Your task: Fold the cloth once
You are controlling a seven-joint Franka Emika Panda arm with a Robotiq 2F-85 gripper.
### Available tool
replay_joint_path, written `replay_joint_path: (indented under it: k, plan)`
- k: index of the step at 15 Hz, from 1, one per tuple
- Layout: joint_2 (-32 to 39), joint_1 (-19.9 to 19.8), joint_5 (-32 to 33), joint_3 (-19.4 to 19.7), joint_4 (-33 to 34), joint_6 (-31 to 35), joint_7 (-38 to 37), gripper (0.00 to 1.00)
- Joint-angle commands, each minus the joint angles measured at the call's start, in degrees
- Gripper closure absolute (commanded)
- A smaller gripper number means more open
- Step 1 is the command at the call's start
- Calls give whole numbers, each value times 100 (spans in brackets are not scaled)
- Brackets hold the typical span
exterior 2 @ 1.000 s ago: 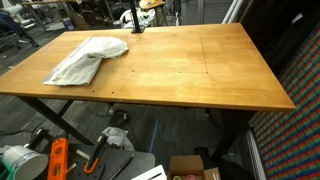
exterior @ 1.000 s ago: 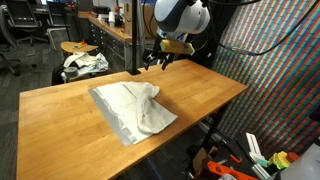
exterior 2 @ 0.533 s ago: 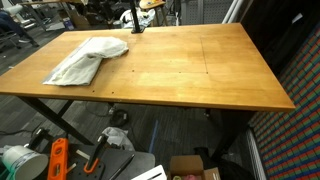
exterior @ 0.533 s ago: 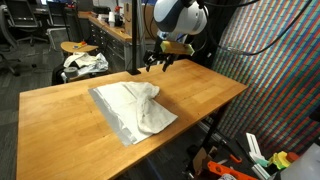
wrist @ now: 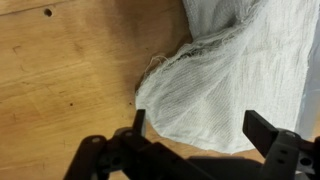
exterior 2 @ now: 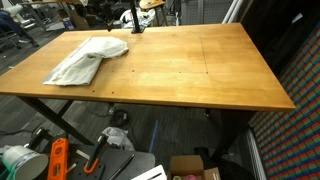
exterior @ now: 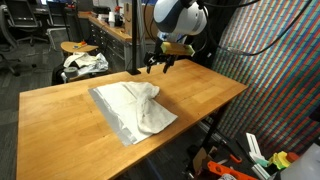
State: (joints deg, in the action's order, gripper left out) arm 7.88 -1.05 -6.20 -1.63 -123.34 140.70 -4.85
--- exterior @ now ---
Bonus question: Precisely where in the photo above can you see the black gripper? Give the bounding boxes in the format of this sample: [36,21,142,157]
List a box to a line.
[145,47,178,75]

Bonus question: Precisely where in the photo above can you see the white cloth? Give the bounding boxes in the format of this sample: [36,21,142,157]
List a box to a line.
[94,81,179,145]

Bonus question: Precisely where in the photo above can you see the large cardboard box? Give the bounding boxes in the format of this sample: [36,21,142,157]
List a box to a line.
[123,3,159,39]

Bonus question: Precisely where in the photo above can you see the wooden top workbench cabinet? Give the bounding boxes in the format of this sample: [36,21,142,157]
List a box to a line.
[87,14,161,73]

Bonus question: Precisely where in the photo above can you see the red capped bottle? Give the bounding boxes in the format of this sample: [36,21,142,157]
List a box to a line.
[114,5,124,28]

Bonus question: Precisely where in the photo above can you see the black hanging fabric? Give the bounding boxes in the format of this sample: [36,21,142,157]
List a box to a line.
[193,0,242,69]

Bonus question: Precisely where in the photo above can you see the stack of white cups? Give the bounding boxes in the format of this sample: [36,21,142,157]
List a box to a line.
[108,11,116,28]

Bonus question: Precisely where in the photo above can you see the grey tape strip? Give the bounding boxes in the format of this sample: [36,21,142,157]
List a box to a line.
[87,87,138,148]

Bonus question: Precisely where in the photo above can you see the colourful toys on stool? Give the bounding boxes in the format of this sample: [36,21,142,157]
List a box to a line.
[72,40,88,50]

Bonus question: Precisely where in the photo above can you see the round wooden stool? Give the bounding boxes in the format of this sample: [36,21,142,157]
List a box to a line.
[60,41,100,55]

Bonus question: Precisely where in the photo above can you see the grey tape roll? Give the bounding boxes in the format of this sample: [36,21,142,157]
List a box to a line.
[63,66,80,80]

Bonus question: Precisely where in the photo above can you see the open cardboard box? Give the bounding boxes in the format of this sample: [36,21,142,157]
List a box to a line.
[192,146,218,174]

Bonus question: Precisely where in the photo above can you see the white slotted metal plate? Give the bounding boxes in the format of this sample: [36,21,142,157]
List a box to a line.
[245,132,268,164]

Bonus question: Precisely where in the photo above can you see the yellow green plastic item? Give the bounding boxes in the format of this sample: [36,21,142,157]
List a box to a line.
[268,150,293,170]

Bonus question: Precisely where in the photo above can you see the red round cap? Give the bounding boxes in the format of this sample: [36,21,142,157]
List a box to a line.
[286,151,301,164]

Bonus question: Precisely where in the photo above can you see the translucent white container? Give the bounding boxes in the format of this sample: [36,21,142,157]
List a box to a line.
[278,143,320,180]

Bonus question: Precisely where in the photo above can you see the brass wrist camera box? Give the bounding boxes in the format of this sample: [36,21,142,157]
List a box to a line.
[160,41,196,57]

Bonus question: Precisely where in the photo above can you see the black camera pole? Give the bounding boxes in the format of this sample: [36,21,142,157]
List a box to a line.
[127,0,142,76]

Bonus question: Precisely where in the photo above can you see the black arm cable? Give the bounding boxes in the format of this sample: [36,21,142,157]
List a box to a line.
[199,0,314,57]
[142,0,261,44]

